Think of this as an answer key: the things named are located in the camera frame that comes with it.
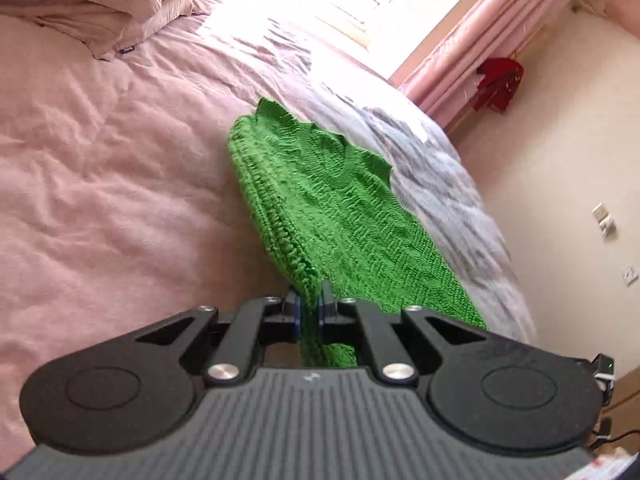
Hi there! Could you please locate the green knitted sweater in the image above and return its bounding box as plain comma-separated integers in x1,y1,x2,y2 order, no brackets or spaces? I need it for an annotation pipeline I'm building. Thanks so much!
227,96,488,368

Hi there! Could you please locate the red cloth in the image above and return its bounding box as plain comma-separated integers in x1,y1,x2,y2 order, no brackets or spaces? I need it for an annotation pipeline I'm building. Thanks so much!
472,57,525,115

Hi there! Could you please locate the small white floor object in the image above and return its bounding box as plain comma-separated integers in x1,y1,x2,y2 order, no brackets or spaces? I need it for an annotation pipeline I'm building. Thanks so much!
592,203,617,235

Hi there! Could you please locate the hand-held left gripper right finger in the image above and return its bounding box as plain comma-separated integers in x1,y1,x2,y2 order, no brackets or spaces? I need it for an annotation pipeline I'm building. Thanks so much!
317,280,489,386

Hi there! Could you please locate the pink curtain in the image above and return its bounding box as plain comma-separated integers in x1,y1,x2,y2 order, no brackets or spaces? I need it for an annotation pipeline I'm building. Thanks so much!
390,0,606,131

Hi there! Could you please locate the pink bed quilt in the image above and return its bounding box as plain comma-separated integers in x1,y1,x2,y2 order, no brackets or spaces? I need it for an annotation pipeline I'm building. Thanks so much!
0,0,538,461

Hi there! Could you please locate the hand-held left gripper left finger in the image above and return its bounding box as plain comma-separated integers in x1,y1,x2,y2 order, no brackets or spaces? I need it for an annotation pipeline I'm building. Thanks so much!
132,287,303,386

